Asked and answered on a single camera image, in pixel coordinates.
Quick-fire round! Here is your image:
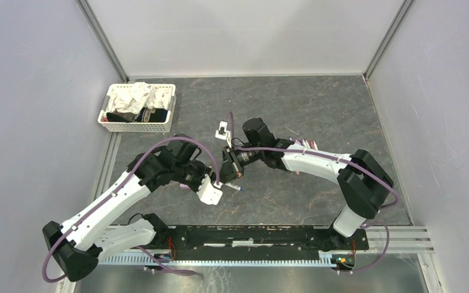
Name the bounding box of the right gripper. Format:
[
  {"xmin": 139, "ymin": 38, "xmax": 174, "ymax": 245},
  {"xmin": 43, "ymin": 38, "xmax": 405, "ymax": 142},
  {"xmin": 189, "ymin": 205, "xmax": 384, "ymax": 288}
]
[{"xmin": 217, "ymin": 144, "xmax": 263, "ymax": 185}]

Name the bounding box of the clear cap blue pen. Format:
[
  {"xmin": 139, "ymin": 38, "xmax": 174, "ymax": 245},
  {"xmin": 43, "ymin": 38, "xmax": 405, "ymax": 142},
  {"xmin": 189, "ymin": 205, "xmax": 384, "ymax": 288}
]
[{"xmin": 224, "ymin": 183, "xmax": 242, "ymax": 192}]

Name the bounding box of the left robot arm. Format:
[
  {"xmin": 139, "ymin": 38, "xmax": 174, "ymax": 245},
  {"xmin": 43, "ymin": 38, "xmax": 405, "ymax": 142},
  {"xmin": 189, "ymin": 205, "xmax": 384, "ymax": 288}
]
[{"xmin": 42, "ymin": 136, "xmax": 222, "ymax": 283}]

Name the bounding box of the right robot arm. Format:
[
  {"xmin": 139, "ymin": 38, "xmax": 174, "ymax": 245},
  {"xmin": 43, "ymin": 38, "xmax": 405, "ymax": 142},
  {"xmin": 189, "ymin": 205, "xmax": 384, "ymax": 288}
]
[{"xmin": 215, "ymin": 118, "xmax": 399, "ymax": 249}]

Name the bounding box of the white plastic basket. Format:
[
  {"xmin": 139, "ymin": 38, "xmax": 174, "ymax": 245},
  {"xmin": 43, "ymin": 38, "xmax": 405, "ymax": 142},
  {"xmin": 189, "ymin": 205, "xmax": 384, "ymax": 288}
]
[{"xmin": 97, "ymin": 90, "xmax": 176, "ymax": 133}]

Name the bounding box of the white crumpled cloth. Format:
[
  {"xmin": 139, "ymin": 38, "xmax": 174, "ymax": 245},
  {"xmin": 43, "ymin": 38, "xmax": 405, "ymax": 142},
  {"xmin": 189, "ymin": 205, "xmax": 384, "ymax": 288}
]
[{"xmin": 104, "ymin": 82, "xmax": 176, "ymax": 114}]

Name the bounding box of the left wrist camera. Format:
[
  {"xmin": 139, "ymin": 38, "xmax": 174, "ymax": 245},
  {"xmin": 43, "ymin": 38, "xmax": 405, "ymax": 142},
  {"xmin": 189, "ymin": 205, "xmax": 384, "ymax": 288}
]
[{"xmin": 196, "ymin": 175, "xmax": 223, "ymax": 205}]

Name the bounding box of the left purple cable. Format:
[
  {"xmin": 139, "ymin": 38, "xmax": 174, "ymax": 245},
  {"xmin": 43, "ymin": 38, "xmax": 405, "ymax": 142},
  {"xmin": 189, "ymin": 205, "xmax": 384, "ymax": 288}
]
[{"xmin": 42, "ymin": 136, "xmax": 224, "ymax": 284}]

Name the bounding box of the purple cable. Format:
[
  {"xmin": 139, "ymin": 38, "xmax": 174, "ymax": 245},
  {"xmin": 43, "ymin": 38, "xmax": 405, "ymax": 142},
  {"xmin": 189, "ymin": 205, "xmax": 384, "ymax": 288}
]
[
  {"xmin": 42, "ymin": 136, "xmax": 224, "ymax": 284},
  {"xmin": 224, "ymin": 111, "xmax": 401, "ymax": 275}
]

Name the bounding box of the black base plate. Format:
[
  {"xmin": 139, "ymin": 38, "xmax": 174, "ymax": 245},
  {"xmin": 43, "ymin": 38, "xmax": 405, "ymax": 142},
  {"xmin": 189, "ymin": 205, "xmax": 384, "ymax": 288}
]
[{"xmin": 143, "ymin": 225, "xmax": 369, "ymax": 261}]

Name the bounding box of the grey cable duct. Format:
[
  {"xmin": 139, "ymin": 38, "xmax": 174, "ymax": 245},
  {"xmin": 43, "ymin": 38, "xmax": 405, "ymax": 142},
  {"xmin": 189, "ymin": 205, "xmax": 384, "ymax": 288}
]
[{"xmin": 99, "ymin": 251, "xmax": 336, "ymax": 268}]

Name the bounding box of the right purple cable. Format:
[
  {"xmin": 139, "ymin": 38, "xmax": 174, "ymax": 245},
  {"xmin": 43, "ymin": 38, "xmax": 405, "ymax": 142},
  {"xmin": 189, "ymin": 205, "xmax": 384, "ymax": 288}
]
[{"xmin": 224, "ymin": 111, "xmax": 401, "ymax": 275}]

